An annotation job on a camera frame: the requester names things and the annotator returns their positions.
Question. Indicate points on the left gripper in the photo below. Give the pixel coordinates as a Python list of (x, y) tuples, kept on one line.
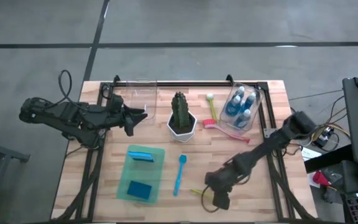
[(115, 116)]

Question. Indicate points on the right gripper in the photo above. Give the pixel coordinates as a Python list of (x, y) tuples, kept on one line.
[(221, 182)]

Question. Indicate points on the lime green dish brush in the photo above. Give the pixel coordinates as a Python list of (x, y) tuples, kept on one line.
[(199, 192), (212, 107)]

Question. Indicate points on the blue kitchen sponge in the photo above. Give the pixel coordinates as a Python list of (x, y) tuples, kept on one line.
[(139, 189), (140, 155)]

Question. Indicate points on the blue dish soap bottle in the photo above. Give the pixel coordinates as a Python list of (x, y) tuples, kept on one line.
[(238, 93), (231, 108), (249, 102), (241, 121)]

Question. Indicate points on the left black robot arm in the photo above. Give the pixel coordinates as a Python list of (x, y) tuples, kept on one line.
[(67, 115)]

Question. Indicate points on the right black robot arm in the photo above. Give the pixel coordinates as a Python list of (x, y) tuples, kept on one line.
[(259, 149)]

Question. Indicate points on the clear plastic bin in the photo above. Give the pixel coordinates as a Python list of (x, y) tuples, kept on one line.
[(256, 109), (141, 102)]

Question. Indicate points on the black inner plant pot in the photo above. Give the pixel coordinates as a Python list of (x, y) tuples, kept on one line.
[(172, 127)]

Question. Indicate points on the green cactus plant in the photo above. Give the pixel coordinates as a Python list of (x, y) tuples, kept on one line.
[(180, 109)]

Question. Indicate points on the white hexagonal plant pot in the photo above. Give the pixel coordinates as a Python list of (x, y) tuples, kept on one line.
[(182, 135)]

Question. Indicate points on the teal translucent plastic tray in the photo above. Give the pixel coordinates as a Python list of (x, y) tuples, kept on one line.
[(141, 174)]

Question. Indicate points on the small red object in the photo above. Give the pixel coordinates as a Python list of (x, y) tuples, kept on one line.
[(320, 178)]

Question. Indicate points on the white paper sheet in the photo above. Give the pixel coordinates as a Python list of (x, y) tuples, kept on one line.
[(311, 153)]

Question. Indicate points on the small electronics box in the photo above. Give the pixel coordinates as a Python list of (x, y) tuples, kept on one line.
[(323, 137)]

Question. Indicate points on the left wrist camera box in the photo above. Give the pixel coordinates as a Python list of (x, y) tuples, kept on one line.
[(117, 101)]

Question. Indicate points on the black table frame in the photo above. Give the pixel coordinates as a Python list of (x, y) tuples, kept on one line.
[(197, 83)]

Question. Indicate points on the grey metal corner bracket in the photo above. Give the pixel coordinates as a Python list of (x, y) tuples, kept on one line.
[(268, 132)]

